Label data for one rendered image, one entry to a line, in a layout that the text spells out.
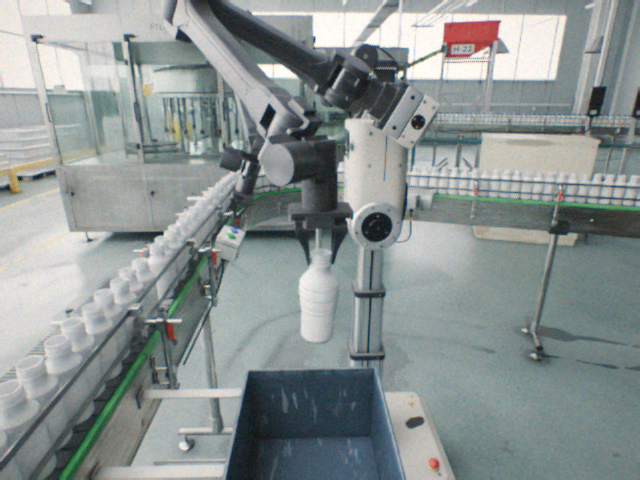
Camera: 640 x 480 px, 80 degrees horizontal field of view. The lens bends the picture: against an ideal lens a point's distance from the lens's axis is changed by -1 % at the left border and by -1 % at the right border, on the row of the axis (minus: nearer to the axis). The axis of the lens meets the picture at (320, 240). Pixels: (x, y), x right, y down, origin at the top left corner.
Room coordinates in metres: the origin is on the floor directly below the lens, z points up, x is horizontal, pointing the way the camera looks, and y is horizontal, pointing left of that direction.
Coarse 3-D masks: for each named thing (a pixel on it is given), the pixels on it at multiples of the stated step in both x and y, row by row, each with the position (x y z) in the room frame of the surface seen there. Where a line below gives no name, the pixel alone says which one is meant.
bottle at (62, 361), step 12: (60, 336) 0.58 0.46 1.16; (48, 348) 0.55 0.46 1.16; (60, 348) 0.55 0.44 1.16; (48, 360) 0.55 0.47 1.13; (60, 360) 0.55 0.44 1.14; (72, 360) 0.56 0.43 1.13; (48, 372) 0.54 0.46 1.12; (60, 372) 0.54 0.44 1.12; (72, 372) 0.55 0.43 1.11; (84, 372) 0.57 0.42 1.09; (60, 384) 0.54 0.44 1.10; (72, 384) 0.55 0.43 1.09; (84, 384) 0.56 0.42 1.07; (72, 396) 0.54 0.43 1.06; (84, 396) 0.56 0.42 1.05; (72, 408) 0.54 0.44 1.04; (84, 420) 0.55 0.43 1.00
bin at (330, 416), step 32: (256, 384) 0.76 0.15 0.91; (288, 384) 0.76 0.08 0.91; (320, 384) 0.77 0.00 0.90; (352, 384) 0.77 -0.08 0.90; (256, 416) 0.76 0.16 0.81; (288, 416) 0.76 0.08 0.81; (320, 416) 0.77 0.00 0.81; (352, 416) 0.77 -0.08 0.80; (384, 416) 0.64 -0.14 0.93; (256, 448) 0.73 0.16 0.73; (288, 448) 0.74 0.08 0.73; (320, 448) 0.74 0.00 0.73; (352, 448) 0.74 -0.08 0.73; (384, 448) 0.62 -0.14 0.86
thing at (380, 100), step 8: (376, 80) 1.01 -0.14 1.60; (368, 88) 0.98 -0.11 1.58; (376, 88) 0.98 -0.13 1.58; (384, 88) 0.98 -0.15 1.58; (392, 88) 0.99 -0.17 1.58; (400, 88) 0.97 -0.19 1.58; (368, 96) 0.98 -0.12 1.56; (376, 96) 0.98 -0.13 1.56; (384, 96) 0.97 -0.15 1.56; (392, 96) 0.98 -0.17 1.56; (400, 96) 0.97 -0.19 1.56; (360, 104) 1.01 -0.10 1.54; (368, 104) 0.99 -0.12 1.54; (376, 104) 0.97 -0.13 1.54; (384, 104) 0.97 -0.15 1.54; (392, 104) 0.97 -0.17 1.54; (368, 112) 1.00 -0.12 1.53; (376, 112) 0.99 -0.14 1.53; (384, 112) 0.98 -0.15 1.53; (392, 112) 0.97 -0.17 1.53; (376, 120) 1.03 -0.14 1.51; (384, 120) 0.97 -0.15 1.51; (376, 128) 1.04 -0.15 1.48
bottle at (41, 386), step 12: (24, 360) 0.51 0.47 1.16; (36, 360) 0.52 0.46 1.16; (24, 372) 0.49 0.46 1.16; (36, 372) 0.50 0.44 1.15; (24, 384) 0.49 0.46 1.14; (36, 384) 0.49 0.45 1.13; (48, 384) 0.50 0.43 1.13; (36, 396) 0.48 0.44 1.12; (48, 396) 0.49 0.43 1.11; (60, 408) 0.50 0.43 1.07; (48, 420) 0.49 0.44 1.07; (60, 420) 0.50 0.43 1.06; (60, 432) 0.49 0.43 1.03; (72, 432) 0.52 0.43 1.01
